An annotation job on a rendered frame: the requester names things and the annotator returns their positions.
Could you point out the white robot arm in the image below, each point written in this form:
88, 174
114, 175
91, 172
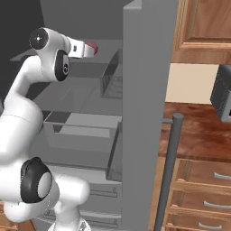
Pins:
21, 126

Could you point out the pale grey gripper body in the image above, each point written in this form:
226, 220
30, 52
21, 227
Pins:
88, 50

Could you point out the grey countertop appliance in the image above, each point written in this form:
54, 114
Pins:
222, 93

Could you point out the wooden drawer front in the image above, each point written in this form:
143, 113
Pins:
186, 225
192, 204
201, 176

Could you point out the wooden wall cupboard door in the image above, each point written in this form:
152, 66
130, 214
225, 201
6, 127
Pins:
207, 24

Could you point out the clear fridge drawer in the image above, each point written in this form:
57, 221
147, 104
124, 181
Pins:
87, 126

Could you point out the red onion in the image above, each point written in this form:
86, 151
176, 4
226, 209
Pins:
95, 48

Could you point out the grey fridge door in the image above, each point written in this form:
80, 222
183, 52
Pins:
144, 90

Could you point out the clear fridge door bin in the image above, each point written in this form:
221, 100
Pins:
112, 78
115, 156

